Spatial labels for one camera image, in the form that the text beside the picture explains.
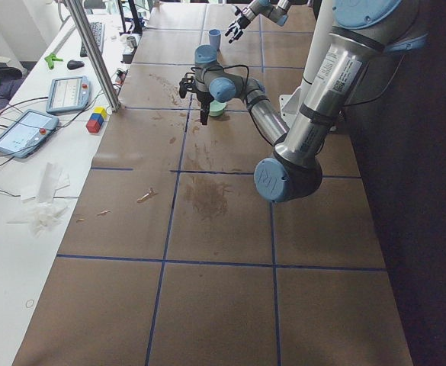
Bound blue plastic cup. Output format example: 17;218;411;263
208;29;221;51

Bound far teach pendant tablet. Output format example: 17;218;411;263
46;76;91;115

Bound green plastic clamp tool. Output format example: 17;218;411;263
44;53;63;69

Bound near teach pendant tablet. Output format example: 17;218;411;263
0;109;59;159

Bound crumpled white paper towels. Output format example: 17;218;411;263
6;162;70;237

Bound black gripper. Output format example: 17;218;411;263
225;9;252;43
196;90;213;125

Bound black computer mouse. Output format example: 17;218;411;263
66;59;85;70

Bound red blue yellow blocks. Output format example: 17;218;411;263
85;107;107;133

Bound small metal cup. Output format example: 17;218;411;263
127;36;138;49

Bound aluminium frame post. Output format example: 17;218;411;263
64;0;120;112

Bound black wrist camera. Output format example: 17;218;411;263
178;72;197;99

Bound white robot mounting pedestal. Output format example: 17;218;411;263
279;0;334;127

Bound light green ceramic bowl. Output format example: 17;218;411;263
209;100;226;117

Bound teach pendant tablet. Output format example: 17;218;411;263
46;76;91;115
0;109;59;159

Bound black keyboard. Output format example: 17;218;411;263
79;21;106;59

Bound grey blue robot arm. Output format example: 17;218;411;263
179;1;429;202
225;0;314;43

